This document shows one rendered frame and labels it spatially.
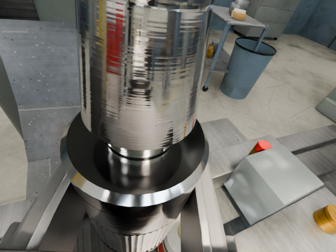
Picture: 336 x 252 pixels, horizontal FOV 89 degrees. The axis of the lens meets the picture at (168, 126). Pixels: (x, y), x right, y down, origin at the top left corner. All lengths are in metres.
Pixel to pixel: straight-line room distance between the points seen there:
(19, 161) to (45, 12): 1.35
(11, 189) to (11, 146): 0.38
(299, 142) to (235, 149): 0.31
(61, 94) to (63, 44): 0.10
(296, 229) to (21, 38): 0.48
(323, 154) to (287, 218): 0.34
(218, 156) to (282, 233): 0.09
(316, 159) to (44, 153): 0.59
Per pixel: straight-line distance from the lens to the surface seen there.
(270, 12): 5.41
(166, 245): 0.21
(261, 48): 2.63
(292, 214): 0.23
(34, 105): 0.43
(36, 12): 0.43
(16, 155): 1.71
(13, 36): 0.43
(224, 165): 0.22
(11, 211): 0.34
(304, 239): 0.23
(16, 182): 1.56
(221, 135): 0.31
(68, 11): 0.42
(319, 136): 0.61
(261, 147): 0.23
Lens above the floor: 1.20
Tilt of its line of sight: 44 degrees down
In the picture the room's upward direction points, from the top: 12 degrees clockwise
